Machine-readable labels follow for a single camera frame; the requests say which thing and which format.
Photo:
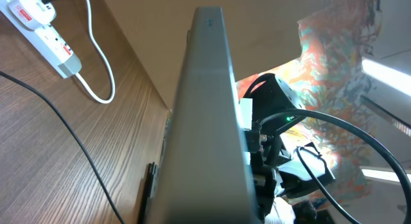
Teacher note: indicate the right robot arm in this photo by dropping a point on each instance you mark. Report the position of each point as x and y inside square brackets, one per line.
[277, 169]

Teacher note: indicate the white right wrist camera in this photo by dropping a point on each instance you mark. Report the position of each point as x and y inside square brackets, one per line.
[246, 113]

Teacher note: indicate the white power strip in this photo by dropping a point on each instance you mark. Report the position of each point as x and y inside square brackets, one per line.
[49, 43]

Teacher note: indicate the white charger plug adapter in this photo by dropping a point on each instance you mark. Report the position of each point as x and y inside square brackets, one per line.
[33, 14]

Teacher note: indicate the teal screen Galaxy smartphone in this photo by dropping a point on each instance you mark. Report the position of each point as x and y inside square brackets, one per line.
[203, 176]

